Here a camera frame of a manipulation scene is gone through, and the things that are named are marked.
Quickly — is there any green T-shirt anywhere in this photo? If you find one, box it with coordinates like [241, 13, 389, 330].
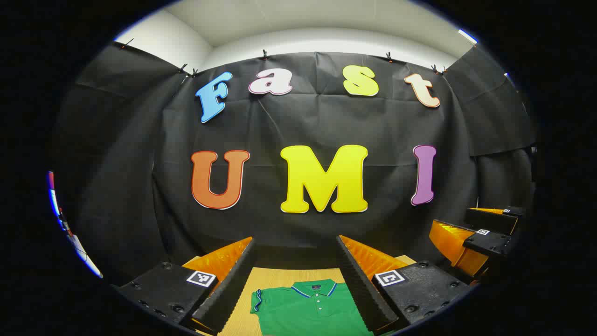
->
[250, 279, 374, 336]

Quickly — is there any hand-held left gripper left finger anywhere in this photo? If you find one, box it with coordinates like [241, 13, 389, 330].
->
[112, 237, 257, 336]

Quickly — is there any black backdrop cloth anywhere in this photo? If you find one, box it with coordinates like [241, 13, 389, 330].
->
[54, 41, 537, 285]

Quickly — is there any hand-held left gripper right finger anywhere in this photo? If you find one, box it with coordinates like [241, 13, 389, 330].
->
[336, 235, 472, 334]

